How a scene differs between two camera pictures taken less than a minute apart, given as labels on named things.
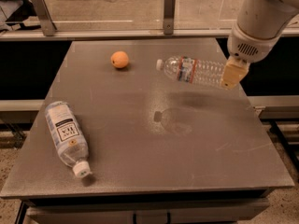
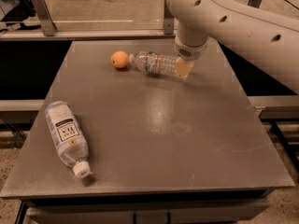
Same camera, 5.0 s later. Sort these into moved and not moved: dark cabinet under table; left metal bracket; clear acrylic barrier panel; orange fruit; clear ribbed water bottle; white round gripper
Moved: white round gripper; clear ribbed water bottle
Not moved: orange fruit; dark cabinet under table; clear acrylic barrier panel; left metal bracket
